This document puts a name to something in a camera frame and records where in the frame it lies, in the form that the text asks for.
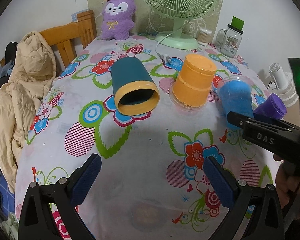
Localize purple plastic cup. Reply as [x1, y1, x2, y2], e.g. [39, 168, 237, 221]
[254, 93, 287, 120]

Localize blue plastic cup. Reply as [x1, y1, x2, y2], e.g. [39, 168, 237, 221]
[218, 81, 254, 118]

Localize clear plastic cup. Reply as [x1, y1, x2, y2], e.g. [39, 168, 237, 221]
[216, 75, 248, 95]

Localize orange plastic cup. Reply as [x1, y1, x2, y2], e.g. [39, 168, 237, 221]
[172, 54, 217, 108]

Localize teal cup with yellow rim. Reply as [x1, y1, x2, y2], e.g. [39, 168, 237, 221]
[111, 57, 160, 116]

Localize right human hand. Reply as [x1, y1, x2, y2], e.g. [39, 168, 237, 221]
[275, 164, 300, 219]

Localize white floor fan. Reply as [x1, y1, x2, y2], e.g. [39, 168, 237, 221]
[268, 63, 299, 108]

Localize glass mug jar green lid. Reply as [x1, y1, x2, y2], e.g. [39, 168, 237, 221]
[216, 16, 244, 58]

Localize beige puffer jacket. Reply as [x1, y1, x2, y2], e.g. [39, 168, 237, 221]
[0, 31, 56, 193]

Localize cotton swab container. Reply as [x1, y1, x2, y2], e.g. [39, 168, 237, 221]
[197, 27, 213, 46]

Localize floral tablecloth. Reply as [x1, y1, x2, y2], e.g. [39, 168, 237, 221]
[15, 34, 279, 239]

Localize green desk fan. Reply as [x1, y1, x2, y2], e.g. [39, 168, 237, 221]
[145, 0, 216, 50]

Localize beige cartoon board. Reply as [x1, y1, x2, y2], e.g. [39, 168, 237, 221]
[87, 0, 223, 37]

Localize wooden chair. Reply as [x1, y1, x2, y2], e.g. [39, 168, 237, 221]
[40, 10, 97, 67]

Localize purple plush bunny toy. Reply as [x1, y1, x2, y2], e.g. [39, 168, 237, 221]
[100, 0, 136, 40]

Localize white fan cable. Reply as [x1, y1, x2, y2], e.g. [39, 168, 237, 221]
[154, 28, 180, 65]

